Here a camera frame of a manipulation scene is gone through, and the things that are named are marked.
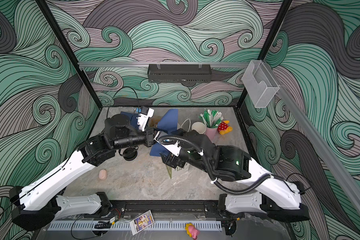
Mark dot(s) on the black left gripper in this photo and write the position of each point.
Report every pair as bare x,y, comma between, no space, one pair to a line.
149,135

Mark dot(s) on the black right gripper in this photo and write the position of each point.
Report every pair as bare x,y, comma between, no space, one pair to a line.
175,160

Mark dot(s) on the white paper takeout bag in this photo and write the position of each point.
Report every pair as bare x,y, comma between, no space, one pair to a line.
178,171

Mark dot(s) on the single navy blue napkin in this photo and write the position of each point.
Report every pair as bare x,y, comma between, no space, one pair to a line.
169,124

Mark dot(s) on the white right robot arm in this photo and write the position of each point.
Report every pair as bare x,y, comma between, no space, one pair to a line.
247,186

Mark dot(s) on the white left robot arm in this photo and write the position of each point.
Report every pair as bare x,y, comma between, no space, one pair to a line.
40,203

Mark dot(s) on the brown cup sleeve pile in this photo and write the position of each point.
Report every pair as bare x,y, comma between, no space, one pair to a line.
154,121

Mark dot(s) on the navy blue napkin stack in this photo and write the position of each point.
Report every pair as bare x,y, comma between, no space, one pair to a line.
133,118

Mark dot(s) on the stack of black cup lids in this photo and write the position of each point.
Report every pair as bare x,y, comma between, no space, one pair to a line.
130,154

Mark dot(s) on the stack of green paper cups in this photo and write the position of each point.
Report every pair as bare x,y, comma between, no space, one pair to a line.
199,127

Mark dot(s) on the pink straw holder cup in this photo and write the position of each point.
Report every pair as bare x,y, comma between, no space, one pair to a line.
211,133

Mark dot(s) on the red yellow plush toy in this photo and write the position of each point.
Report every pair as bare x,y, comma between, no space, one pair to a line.
224,127

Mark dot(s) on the wrapped straws bundle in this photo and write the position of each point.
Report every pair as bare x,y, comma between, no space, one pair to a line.
211,118

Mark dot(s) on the pink oval soap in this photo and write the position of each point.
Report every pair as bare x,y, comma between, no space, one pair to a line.
103,174

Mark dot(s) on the pink yellow toy figure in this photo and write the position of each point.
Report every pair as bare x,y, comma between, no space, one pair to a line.
192,231

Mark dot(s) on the colourful picture card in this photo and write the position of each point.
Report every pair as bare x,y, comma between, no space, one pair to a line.
142,222

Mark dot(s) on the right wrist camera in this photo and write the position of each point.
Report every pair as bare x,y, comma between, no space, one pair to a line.
172,146

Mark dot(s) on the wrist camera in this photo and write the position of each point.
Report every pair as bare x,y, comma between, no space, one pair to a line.
144,114
172,146

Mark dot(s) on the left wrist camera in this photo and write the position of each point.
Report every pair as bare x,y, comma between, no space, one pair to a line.
144,114

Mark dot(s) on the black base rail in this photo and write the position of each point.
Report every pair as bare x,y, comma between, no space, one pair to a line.
203,208

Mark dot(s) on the black wall shelf tray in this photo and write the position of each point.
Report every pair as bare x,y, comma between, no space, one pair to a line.
179,74

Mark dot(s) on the aluminium wall rail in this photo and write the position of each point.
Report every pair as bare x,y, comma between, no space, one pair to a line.
109,64

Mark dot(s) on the clear acrylic wall holder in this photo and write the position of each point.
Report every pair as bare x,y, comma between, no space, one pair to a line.
260,83

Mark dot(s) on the black corner frame post left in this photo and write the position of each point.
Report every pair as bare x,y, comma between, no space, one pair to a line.
43,6

